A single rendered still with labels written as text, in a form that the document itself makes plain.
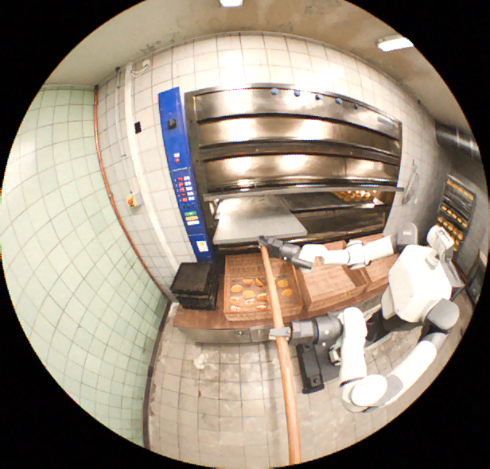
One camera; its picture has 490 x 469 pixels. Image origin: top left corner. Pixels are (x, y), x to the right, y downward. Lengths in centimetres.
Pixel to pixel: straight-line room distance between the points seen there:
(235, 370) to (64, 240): 174
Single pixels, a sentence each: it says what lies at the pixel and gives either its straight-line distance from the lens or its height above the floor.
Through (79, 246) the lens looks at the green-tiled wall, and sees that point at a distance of 126.
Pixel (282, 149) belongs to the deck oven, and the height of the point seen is 165.
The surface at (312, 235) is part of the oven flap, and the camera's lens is 128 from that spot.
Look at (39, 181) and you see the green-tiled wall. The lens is 121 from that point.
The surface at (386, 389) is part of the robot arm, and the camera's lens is 41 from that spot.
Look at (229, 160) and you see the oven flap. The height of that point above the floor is 160.
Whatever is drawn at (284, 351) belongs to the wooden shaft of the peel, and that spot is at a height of 121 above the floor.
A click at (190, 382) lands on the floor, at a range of 180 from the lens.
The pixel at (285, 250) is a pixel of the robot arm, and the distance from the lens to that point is 67.
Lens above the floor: 166
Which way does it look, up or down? 30 degrees down
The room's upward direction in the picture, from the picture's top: 6 degrees counter-clockwise
